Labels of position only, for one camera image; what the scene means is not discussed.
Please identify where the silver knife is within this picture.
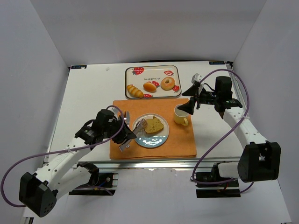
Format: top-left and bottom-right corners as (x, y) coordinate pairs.
(126, 111), (130, 127)

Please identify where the aluminium frame rail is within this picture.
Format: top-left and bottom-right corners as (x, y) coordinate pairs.
(78, 157), (239, 171)

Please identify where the sliced loaf bread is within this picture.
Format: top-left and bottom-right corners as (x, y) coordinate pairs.
(144, 116), (164, 134)

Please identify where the yellow mug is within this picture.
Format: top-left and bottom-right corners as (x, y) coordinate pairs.
(173, 104), (189, 126)

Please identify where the strawberry pattern tray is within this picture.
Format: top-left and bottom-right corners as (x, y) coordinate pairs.
(125, 65), (182, 99)

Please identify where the round orange bun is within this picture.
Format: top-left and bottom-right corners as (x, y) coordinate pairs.
(143, 82), (157, 92)

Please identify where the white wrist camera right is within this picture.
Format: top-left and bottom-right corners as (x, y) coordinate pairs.
(192, 73), (202, 84)

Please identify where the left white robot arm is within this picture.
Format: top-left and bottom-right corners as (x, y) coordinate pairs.
(19, 109), (147, 217)

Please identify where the twisted baguette bread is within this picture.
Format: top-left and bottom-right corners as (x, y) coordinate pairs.
(127, 84), (144, 98)

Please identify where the orange cloth placemat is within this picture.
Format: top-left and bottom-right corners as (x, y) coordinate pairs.
(110, 98), (197, 160)

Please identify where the silver fork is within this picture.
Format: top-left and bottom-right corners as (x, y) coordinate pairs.
(122, 110), (127, 118)

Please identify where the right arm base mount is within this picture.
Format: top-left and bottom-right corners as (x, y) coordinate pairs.
(195, 163), (241, 198)

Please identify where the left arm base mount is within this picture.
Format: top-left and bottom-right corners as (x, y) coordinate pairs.
(69, 162), (118, 196)

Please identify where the glazed bagel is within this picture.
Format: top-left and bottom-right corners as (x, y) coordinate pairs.
(161, 77), (175, 91)

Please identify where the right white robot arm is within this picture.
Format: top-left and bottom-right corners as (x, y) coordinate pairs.
(178, 74), (281, 185)

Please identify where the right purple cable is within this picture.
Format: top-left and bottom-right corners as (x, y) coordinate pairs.
(190, 69), (255, 195)

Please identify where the ceramic plate with plant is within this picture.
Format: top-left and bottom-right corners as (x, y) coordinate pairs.
(132, 113), (170, 148)

